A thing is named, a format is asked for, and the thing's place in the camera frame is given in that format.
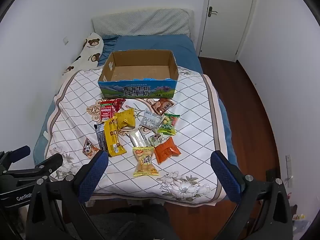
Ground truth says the bright red snack packet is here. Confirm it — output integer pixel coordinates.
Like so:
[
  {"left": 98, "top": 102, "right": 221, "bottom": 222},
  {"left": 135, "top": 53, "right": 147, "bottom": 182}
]
[{"left": 99, "top": 101, "right": 116, "bottom": 121}]

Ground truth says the brown snack packet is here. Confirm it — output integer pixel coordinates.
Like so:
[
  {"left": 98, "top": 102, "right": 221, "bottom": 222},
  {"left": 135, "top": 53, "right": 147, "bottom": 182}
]
[{"left": 152, "top": 98, "right": 174, "bottom": 116}]

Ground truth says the silver snack packet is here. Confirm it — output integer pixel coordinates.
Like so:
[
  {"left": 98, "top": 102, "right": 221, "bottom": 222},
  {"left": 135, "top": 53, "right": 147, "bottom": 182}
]
[{"left": 128, "top": 129, "right": 148, "bottom": 148}]

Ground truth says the yellow egg biscuit packet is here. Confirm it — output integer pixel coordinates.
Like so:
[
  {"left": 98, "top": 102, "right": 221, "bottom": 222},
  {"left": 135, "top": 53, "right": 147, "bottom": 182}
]
[{"left": 132, "top": 146, "right": 160, "bottom": 177}]

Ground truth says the small panda print packet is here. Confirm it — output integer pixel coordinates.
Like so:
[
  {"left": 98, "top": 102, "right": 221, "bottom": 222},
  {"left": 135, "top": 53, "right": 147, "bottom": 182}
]
[{"left": 82, "top": 137, "right": 100, "bottom": 158}]

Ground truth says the bear print pillow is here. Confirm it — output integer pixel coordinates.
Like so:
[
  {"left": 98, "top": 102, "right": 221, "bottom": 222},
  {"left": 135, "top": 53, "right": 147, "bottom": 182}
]
[{"left": 61, "top": 32, "right": 105, "bottom": 76}]

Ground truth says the orange snack packet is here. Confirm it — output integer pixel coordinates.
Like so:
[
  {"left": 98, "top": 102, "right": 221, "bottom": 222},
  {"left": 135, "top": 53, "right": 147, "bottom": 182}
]
[{"left": 153, "top": 137, "right": 181, "bottom": 165}]

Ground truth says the printed cardboard box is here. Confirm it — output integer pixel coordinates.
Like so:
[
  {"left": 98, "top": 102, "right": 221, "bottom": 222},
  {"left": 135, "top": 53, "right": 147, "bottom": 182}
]
[{"left": 97, "top": 50, "right": 179, "bottom": 98}]

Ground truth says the black snack packet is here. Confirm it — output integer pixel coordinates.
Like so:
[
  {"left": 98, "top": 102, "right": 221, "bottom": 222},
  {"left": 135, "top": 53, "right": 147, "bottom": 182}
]
[{"left": 94, "top": 122, "right": 108, "bottom": 152}]

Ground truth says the blue bed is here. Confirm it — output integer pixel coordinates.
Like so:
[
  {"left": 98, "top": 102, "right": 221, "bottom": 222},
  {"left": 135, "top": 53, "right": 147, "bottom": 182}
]
[{"left": 33, "top": 34, "right": 238, "bottom": 167}]

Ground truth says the long yellow snack packet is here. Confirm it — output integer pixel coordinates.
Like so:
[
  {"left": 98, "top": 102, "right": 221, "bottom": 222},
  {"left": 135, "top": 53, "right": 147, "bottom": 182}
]
[{"left": 104, "top": 117, "right": 127, "bottom": 157}]

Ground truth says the small white green snack packet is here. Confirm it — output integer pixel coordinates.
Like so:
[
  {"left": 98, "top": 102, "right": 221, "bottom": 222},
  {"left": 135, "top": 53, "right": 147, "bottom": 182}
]
[{"left": 148, "top": 133, "right": 163, "bottom": 147}]

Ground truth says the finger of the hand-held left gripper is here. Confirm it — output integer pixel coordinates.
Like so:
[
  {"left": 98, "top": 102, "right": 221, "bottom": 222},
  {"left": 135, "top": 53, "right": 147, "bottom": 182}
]
[
  {"left": 32, "top": 153, "right": 63, "bottom": 175},
  {"left": 0, "top": 145, "right": 31, "bottom": 167}
]

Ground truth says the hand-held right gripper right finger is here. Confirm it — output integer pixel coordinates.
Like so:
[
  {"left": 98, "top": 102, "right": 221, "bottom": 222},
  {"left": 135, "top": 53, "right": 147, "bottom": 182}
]
[{"left": 211, "top": 150, "right": 293, "bottom": 240}]

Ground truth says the grey quilted pillow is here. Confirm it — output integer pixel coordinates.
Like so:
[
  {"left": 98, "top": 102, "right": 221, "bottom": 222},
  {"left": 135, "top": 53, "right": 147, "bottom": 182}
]
[{"left": 91, "top": 8, "right": 193, "bottom": 37}]

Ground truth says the white power strip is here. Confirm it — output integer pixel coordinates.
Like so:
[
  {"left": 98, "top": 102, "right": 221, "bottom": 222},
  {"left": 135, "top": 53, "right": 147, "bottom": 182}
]
[{"left": 285, "top": 154, "right": 293, "bottom": 188}]

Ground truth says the white barcode snack packet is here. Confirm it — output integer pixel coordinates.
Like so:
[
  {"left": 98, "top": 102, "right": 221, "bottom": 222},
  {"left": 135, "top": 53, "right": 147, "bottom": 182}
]
[{"left": 139, "top": 108, "right": 164, "bottom": 131}]

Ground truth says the dark red chocolate packet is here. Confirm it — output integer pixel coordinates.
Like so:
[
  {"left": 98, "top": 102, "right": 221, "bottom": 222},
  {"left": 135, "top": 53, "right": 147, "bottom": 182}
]
[{"left": 111, "top": 98, "right": 126, "bottom": 112}]

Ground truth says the floral checked blanket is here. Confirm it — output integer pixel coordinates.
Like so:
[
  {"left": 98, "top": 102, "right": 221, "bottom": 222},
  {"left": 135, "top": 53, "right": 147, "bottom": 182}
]
[{"left": 44, "top": 66, "right": 229, "bottom": 207}]

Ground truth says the white door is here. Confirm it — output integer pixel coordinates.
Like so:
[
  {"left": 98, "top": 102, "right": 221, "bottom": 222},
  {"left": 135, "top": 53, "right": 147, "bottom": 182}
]
[{"left": 196, "top": 0, "right": 258, "bottom": 62}]

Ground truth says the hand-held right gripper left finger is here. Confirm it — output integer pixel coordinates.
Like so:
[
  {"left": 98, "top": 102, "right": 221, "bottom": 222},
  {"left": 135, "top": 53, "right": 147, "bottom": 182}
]
[{"left": 26, "top": 150, "right": 109, "bottom": 240}]

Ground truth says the green candy packet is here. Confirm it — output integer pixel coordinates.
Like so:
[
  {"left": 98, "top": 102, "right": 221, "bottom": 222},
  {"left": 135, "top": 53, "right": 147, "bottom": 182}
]
[{"left": 157, "top": 113, "right": 180, "bottom": 136}]

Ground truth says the crumpled yellow snack packet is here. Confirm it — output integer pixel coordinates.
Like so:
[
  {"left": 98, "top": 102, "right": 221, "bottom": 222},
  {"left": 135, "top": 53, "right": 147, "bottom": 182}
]
[{"left": 114, "top": 108, "right": 136, "bottom": 131}]

